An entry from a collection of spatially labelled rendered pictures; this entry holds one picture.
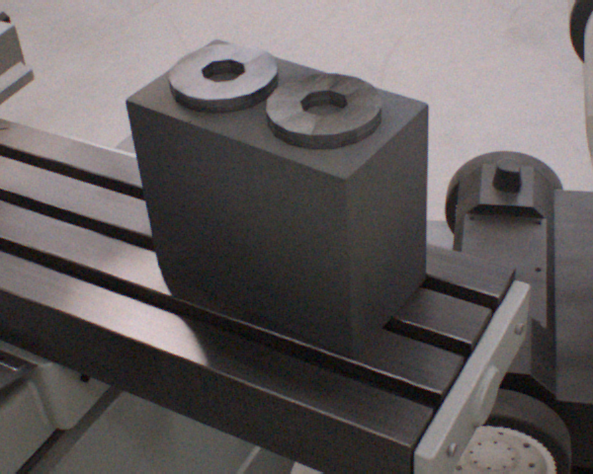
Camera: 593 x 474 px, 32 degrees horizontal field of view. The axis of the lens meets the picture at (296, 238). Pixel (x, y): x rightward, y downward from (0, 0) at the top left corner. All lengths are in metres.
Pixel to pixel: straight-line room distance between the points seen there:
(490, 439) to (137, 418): 0.45
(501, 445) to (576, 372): 0.14
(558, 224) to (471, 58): 1.62
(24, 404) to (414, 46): 2.40
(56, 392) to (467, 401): 0.41
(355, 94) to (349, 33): 2.56
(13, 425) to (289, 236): 0.38
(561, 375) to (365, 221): 0.66
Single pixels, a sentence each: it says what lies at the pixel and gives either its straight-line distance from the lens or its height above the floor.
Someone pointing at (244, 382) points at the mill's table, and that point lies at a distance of 0.85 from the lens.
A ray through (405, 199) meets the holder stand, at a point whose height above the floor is 1.07.
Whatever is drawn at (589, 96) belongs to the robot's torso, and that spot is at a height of 0.94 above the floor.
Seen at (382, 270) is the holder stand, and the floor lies 1.03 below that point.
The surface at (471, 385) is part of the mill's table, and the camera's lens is 0.85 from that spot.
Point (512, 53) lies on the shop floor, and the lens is 3.23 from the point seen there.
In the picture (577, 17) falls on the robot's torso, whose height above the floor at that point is 1.03.
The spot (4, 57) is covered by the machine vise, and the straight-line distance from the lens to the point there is 1.28.
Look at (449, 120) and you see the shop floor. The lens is 2.90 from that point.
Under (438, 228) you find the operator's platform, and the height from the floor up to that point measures 0.40.
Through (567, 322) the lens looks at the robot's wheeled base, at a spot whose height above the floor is 0.57.
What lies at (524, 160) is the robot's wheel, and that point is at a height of 0.60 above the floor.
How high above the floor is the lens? 1.58
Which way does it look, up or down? 39 degrees down
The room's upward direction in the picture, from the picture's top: 5 degrees counter-clockwise
